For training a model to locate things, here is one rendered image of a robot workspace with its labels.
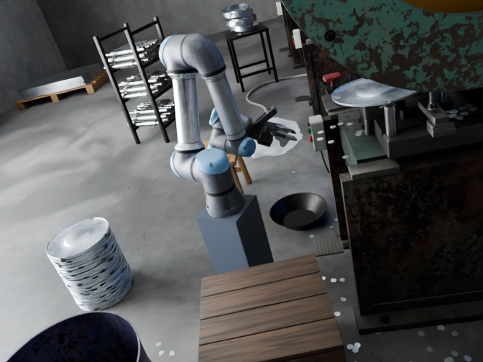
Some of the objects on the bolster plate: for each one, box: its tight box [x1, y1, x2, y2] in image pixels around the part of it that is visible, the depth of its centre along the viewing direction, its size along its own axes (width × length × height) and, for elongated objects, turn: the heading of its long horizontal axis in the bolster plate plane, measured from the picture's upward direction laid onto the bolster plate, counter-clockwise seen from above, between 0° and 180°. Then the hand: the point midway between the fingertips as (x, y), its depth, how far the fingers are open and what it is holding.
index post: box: [384, 103, 397, 136], centre depth 124 cm, size 3×3×10 cm
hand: (294, 134), depth 174 cm, fingers open, 6 cm apart
